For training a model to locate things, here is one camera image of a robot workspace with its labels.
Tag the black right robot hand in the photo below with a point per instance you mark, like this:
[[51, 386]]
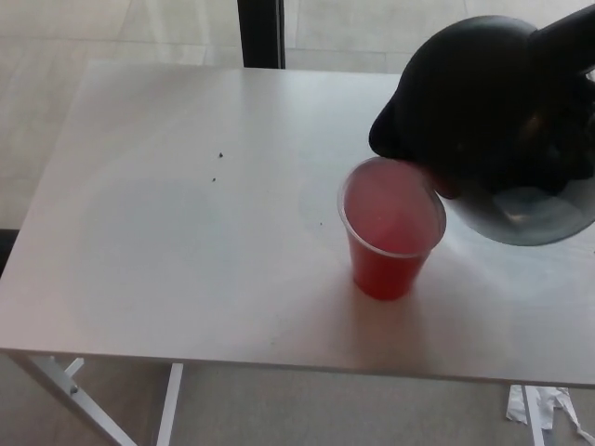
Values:
[[567, 153]]

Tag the black electric kettle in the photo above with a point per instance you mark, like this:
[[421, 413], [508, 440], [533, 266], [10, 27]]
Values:
[[455, 102]]

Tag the red plastic cup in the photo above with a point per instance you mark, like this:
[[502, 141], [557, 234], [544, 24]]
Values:
[[386, 274]]

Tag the white crumpled paper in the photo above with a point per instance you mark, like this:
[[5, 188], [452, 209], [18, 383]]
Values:
[[518, 406]]

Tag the white metal table leg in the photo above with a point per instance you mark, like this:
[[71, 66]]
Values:
[[168, 404], [79, 399], [533, 418]]

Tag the black vertical post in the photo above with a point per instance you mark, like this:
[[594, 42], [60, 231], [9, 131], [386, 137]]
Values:
[[261, 32]]

